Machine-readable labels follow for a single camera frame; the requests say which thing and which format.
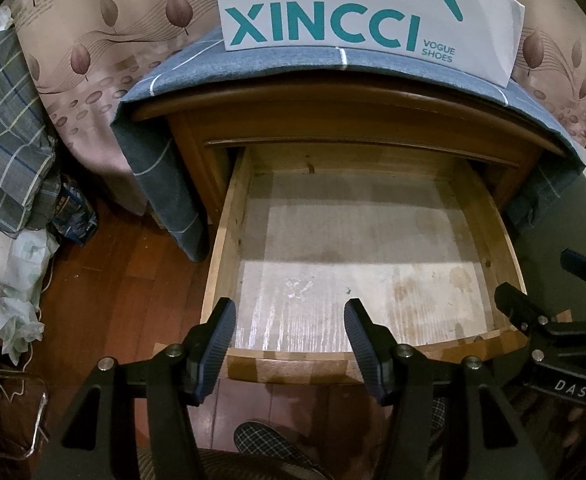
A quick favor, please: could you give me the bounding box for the wooden drawer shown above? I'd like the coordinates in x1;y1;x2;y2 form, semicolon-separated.
200;145;571;386

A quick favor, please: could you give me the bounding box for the blue checked cloth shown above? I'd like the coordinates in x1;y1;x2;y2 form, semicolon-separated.
110;25;586;263

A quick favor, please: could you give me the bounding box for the dark green cloth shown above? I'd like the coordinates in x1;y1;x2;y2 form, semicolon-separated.
503;170;586;411

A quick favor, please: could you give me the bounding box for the white floral cloth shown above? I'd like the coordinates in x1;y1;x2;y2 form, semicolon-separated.
0;210;61;366

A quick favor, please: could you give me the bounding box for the wooden nightstand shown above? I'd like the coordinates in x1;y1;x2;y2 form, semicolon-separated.
132;82;568;386

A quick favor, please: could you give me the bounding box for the grey plaid blanket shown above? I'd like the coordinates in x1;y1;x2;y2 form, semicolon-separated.
0;30;61;236

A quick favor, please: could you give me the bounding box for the clear drawer liner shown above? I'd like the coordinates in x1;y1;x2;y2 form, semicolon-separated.
230;172;494;348

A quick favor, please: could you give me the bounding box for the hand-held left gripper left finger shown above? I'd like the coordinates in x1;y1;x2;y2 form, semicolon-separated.
36;297;237;480

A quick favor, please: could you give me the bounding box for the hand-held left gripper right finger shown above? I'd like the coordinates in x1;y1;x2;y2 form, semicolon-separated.
344;298;544;480

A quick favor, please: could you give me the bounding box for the checked slipper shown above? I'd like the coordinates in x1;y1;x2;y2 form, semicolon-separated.
429;396;451;461
234;422;334;480

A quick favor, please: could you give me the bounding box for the leaf print curtain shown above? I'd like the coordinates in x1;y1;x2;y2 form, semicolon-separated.
10;0;586;221

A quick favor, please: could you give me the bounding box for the blue packet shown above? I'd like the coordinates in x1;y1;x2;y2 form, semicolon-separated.
48;175;98;247

